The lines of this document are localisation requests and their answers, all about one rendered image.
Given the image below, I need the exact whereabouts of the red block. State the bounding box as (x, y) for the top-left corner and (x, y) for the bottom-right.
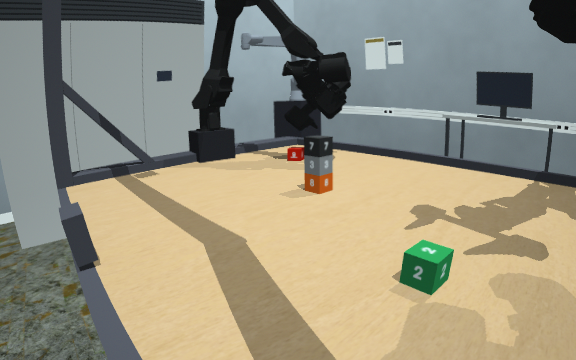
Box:
(287, 147), (304, 161)

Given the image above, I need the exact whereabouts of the orange block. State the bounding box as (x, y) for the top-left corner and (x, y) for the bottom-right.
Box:
(305, 173), (333, 194)

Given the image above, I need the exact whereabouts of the green block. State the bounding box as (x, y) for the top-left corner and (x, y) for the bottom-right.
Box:
(399, 240), (454, 295)

